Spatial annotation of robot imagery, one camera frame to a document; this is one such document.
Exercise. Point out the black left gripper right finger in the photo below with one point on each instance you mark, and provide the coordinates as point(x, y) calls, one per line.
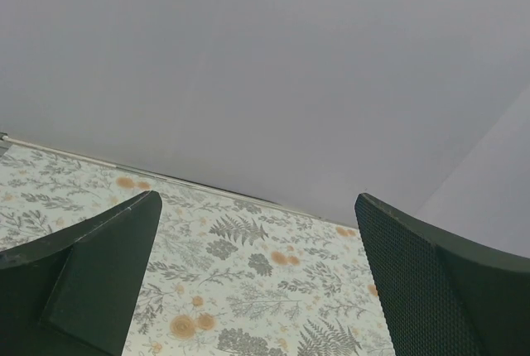
point(442, 294)

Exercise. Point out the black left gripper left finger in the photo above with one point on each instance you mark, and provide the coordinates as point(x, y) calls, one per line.
point(73, 292)

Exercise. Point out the floral patterned table mat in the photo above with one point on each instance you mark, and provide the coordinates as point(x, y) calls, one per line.
point(226, 276)

